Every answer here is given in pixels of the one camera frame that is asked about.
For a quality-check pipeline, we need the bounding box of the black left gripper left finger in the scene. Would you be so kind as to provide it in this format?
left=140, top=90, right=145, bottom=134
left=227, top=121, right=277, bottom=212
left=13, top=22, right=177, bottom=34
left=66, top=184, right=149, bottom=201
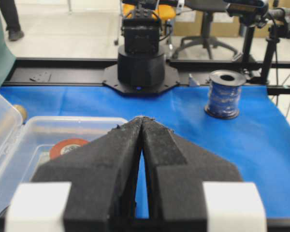
left=5, top=117, right=142, bottom=232

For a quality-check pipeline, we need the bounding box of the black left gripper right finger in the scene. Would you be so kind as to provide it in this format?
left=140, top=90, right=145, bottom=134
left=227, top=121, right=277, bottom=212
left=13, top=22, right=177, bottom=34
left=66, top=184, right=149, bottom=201
left=142, top=117, right=267, bottom=232

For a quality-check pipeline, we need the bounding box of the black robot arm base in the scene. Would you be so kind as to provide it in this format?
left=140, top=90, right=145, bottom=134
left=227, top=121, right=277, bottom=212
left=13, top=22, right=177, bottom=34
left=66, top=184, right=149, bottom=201
left=102, top=0, right=180, bottom=94

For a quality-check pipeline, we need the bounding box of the clear plastic tool box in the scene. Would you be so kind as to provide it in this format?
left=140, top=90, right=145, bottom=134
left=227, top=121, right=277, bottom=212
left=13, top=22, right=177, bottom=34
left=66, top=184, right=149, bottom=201
left=0, top=86, right=126, bottom=213

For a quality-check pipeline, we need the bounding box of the cardboard box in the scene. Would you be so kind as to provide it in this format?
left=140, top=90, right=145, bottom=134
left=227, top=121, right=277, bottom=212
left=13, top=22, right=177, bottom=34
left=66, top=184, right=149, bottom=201
left=174, top=9, right=242, bottom=37

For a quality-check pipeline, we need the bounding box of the red round disc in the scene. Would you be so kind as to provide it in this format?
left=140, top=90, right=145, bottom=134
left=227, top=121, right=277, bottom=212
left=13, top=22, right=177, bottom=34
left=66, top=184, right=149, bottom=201
left=49, top=138, right=89, bottom=160

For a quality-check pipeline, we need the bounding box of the blue table mat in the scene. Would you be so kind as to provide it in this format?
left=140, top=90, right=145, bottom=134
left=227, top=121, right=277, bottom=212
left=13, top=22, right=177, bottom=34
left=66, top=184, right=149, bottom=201
left=0, top=86, right=290, bottom=218

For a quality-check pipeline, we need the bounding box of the orange chair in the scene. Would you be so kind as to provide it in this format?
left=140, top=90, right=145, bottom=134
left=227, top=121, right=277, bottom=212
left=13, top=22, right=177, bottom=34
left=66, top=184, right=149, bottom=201
left=122, top=4, right=176, bottom=21

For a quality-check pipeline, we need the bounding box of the black office chair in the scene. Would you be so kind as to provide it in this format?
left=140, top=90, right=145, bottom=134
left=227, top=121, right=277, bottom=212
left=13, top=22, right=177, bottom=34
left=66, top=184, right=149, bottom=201
left=172, top=0, right=238, bottom=59

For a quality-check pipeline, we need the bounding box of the person's dark leg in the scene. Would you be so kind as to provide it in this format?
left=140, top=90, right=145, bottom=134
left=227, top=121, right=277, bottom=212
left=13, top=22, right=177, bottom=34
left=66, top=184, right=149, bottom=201
left=0, top=0, right=24, bottom=42

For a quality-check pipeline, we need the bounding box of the blue wire spool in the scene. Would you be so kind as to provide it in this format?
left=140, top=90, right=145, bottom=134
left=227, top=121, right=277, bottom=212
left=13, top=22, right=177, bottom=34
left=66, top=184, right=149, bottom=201
left=204, top=70, right=246, bottom=119

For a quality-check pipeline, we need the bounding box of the black aluminium frame rail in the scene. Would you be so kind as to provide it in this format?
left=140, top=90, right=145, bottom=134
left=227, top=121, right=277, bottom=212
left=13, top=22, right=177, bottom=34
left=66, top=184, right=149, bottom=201
left=3, top=58, right=290, bottom=96

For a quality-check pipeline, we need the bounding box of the black camera stand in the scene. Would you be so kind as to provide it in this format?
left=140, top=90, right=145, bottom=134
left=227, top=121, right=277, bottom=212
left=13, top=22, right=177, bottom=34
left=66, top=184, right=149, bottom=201
left=225, top=0, right=290, bottom=85

